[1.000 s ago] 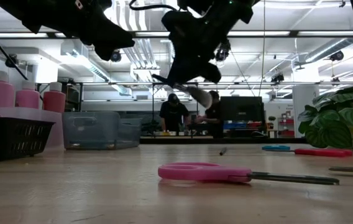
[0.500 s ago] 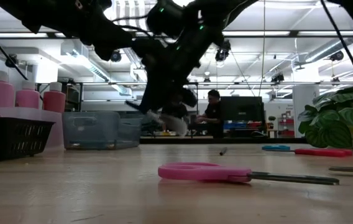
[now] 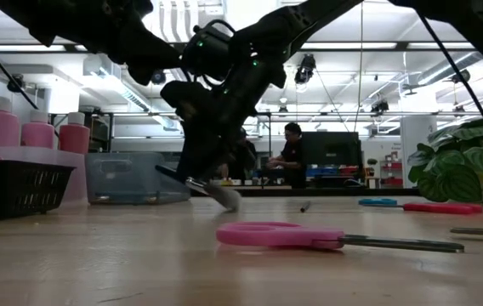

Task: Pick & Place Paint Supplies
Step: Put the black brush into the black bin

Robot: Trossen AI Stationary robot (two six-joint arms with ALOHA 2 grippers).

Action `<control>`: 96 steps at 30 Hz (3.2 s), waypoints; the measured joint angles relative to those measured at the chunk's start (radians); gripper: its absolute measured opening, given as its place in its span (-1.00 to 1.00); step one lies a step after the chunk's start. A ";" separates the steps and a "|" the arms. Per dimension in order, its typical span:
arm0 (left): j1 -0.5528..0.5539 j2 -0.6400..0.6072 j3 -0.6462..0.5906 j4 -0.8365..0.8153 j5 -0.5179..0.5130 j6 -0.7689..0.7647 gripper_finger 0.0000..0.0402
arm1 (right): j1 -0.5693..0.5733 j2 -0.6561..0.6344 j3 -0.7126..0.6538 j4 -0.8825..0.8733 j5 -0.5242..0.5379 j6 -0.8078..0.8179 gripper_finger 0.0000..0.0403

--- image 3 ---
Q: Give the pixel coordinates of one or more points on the black powder brush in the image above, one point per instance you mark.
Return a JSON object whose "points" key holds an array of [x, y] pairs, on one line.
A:
{"points": [[224, 197]]}

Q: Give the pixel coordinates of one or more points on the black monitor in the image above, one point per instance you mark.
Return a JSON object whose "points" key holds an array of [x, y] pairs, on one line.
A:
{"points": [[331, 149]]}

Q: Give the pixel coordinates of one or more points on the red storage shelf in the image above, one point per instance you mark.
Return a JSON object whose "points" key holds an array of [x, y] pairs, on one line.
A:
{"points": [[392, 180]]}

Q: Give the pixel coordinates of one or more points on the smoky grey plastic bin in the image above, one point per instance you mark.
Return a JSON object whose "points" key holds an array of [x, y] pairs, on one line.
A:
{"points": [[131, 183]]}

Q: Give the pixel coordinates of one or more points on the dark pink paint bottle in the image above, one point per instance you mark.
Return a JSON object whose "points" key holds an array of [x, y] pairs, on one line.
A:
{"points": [[74, 136]]}

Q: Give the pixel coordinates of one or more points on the pink scissors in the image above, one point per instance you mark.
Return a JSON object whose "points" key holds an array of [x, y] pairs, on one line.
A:
{"points": [[275, 236]]}

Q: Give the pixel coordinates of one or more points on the thin black paintbrush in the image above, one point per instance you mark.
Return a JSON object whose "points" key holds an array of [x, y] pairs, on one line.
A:
{"points": [[305, 207]]}

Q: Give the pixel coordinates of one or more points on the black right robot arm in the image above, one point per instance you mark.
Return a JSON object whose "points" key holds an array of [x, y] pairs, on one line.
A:
{"points": [[471, 30]]}

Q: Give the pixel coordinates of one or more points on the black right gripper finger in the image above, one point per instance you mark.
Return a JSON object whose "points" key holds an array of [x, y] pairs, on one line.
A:
{"points": [[207, 153], [245, 136]]}

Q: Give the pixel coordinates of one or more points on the black ceiling spotlight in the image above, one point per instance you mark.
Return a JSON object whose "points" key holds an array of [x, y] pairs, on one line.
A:
{"points": [[15, 83], [380, 107], [305, 68], [461, 76], [159, 77]]}

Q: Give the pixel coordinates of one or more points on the person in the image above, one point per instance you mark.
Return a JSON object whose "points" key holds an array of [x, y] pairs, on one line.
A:
{"points": [[246, 157], [294, 157]]}

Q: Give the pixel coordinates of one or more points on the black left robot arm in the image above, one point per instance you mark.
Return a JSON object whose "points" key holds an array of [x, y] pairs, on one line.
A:
{"points": [[75, 25]]}

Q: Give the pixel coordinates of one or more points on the black mesh basket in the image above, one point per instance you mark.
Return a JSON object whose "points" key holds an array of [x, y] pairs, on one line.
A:
{"points": [[12, 187]]}

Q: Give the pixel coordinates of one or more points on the green striped potted plant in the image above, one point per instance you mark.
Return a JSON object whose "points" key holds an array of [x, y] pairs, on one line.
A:
{"points": [[458, 183]]}

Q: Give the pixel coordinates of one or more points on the orange scissors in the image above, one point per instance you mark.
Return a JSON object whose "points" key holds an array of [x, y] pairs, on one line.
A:
{"points": [[479, 232]]}

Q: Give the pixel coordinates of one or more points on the red scissors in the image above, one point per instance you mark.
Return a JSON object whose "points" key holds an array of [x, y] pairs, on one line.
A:
{"points": [[441, 208]]}

